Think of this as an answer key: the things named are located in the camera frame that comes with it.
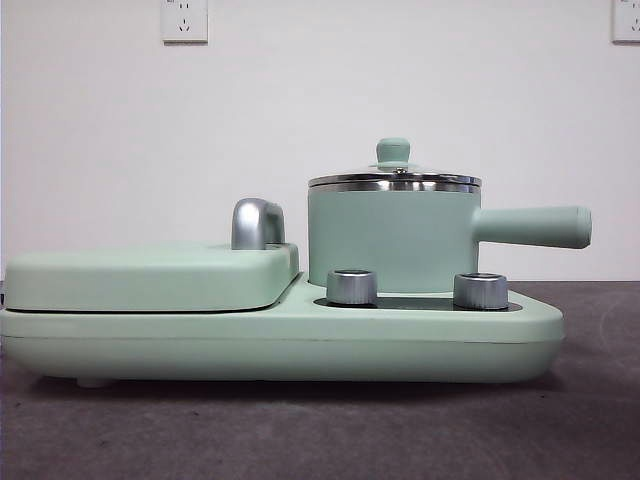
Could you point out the white wall power outlet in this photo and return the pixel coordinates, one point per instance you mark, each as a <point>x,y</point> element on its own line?
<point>627,25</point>
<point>185,25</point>

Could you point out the mint green breakfast maker base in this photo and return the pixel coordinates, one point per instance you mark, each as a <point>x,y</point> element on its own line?
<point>150,345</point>

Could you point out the silver control dial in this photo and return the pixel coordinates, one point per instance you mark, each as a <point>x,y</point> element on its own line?
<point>352,287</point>
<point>480,291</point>

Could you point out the glass lid with green knob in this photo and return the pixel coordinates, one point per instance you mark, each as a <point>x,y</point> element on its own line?
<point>393,151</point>

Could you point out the mint green hinged griddle cover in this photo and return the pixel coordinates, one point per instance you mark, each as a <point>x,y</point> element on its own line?
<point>125,277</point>

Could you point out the mint green steamer pot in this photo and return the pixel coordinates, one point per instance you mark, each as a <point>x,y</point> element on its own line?
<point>390,235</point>

